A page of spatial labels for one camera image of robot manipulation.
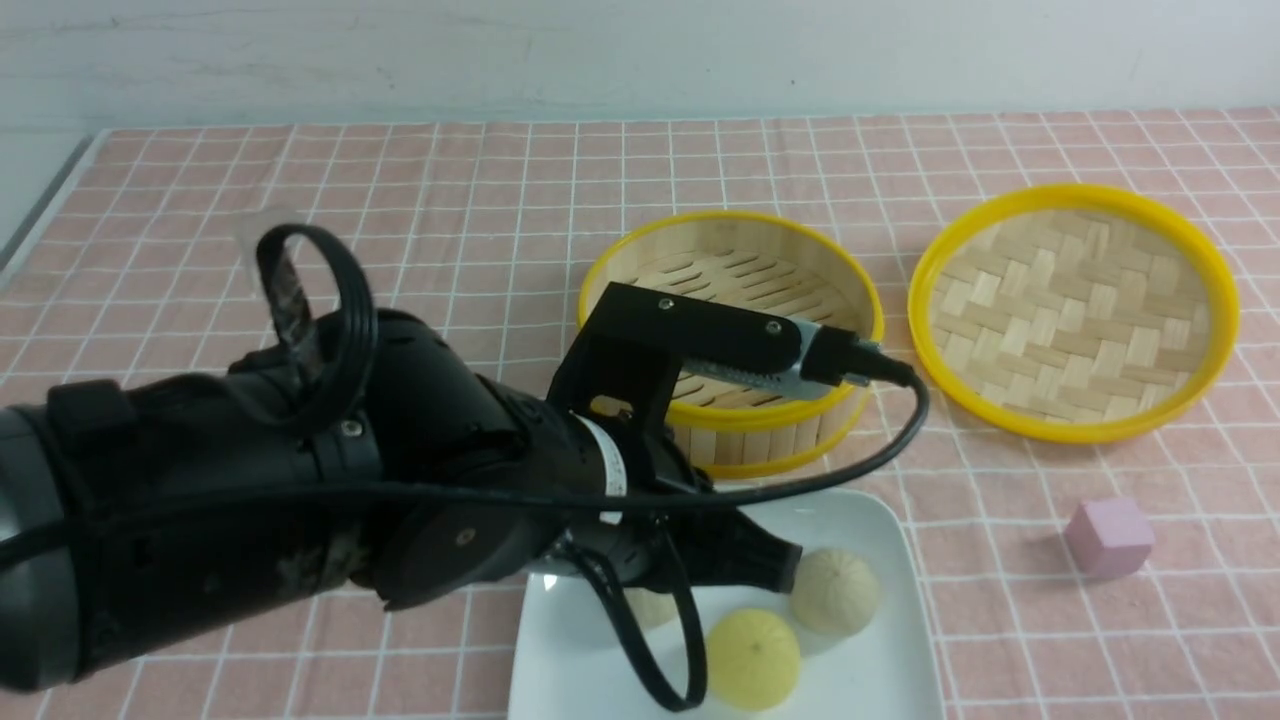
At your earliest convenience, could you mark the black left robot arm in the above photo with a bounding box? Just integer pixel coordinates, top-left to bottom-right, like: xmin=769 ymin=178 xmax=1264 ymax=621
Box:
xmin=3 ymin=310 xmax=803 ymax=694

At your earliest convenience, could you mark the white square plate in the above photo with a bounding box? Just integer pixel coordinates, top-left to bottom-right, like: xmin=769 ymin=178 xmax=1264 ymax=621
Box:
xmin=507 ymin=489 xmax=946 ymax=719

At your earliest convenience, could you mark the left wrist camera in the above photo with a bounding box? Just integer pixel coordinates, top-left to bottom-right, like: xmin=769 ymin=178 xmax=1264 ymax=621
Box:
xmin=547 ymin=282 xmax=929 ymax=480

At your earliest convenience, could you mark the woven bamboo steamer lid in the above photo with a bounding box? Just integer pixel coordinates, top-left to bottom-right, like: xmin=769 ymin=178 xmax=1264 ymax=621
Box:
xmin=908 ymin=184 xmax=1242 ymax=445

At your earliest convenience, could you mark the bamboo steamer basket yellow rim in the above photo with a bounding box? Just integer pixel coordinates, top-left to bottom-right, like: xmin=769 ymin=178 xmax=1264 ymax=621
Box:
xmin=577 ymin=210 xmax=884 ymax=482

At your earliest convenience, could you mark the pink cube block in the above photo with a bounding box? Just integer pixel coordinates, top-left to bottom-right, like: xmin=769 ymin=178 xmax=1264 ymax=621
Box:
xmin=1062 ymin=497 xmax=1156 ymax=580

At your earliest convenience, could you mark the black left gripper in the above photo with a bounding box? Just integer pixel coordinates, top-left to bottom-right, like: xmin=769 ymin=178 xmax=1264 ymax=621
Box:
xmin=530 ymin=400 xmax=803 ymax=593

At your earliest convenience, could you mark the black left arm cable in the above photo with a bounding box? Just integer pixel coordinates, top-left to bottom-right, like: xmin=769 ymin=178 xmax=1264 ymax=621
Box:
xmin=0 ymin=223 xmax=931 ymax=714

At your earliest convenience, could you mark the yellow steamed bun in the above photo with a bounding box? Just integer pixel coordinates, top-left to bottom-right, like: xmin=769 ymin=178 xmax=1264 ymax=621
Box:
xmin=707 ymin=609 xmax=803 ymax=712

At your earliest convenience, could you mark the white steamed bun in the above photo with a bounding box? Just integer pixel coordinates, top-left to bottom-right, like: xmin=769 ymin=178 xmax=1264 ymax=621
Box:
xmin=788 ymin=547 xmax=882 ymax=638
xmin=623 ymin=588 xmax=678 ymax=632

